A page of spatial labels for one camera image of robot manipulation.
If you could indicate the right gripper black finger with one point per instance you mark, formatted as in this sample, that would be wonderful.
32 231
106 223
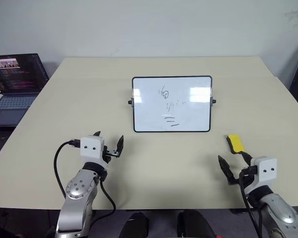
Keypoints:
225 166
247 158

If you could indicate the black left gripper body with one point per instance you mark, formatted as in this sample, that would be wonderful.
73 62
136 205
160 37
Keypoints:
106 155

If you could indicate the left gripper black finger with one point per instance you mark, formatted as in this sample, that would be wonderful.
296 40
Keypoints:
119 146
97 134

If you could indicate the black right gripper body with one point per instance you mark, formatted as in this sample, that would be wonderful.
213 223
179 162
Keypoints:
236 180

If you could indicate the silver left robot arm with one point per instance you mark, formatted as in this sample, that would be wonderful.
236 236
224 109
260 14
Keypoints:
77 191

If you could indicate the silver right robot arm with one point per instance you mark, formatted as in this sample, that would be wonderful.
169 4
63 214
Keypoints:
278 208

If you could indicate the yellow and black eraser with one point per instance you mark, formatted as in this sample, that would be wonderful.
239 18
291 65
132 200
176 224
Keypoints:
236 143

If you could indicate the dark rounded shape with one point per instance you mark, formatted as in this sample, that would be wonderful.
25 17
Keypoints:
135 225
193 224

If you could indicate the black-framed tabletop whiteboard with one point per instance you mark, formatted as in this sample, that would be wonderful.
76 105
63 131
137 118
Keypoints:
171 104

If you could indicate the open dark blue laptop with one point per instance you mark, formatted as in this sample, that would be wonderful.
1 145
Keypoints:
13 81

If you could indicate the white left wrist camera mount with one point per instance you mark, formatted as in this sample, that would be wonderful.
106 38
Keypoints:
90 148

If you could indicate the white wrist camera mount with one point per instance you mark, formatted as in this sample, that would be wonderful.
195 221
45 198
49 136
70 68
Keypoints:
90 148
265 171

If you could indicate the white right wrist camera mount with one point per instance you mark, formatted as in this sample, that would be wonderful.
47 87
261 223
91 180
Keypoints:
265 171

